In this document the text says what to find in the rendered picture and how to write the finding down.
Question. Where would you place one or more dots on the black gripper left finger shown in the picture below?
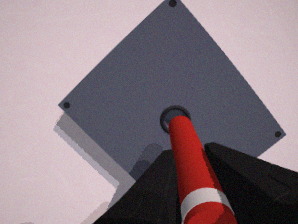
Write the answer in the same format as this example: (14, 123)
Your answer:
(153, 199)

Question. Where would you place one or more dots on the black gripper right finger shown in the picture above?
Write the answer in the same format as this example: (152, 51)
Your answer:
(259, 192)

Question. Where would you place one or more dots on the grey square panel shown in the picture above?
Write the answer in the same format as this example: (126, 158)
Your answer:
(168, 66)

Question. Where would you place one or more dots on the red peg with white band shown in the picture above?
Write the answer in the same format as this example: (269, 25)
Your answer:
(201, 196)

